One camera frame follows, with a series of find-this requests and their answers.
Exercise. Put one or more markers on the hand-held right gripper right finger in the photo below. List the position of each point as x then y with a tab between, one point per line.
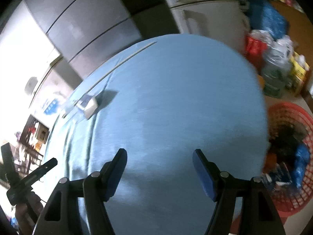
205	176

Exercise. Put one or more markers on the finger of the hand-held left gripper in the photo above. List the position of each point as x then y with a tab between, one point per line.
41	168
7	161

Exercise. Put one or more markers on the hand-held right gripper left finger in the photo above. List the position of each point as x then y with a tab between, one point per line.
115	173

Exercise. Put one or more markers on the red wrapper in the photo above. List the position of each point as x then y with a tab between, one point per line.
270	160

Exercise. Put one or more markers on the dark grey wrapper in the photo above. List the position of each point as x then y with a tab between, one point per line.
286	139

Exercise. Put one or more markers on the red plastic basket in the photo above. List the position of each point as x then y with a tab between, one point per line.
288	107

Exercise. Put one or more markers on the person's left hand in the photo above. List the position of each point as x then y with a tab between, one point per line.
24	215

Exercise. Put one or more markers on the dark shelf with items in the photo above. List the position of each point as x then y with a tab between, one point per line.
31	137

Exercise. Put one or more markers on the clear plastic strip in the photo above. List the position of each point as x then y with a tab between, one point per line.
71	107

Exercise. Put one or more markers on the small blue white box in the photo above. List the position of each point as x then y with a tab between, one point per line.
89	106

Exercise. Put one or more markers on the blue tablecloth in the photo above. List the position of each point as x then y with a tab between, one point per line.
183	90

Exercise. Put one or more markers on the thin grey rod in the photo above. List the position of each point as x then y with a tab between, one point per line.
117	64

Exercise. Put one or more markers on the red packaging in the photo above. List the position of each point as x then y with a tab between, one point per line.
254	45

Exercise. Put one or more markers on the yellow box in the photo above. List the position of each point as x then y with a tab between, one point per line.
299	72

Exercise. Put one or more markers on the white plastic bags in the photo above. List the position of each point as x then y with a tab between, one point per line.
276	53

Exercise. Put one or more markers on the dark grey refrigerator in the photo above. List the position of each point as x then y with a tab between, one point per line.
85	17

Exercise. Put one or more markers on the light grey refrigerator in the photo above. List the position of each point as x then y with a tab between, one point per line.
207	12

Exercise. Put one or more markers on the large blue plastic bag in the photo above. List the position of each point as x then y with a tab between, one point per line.
266	17

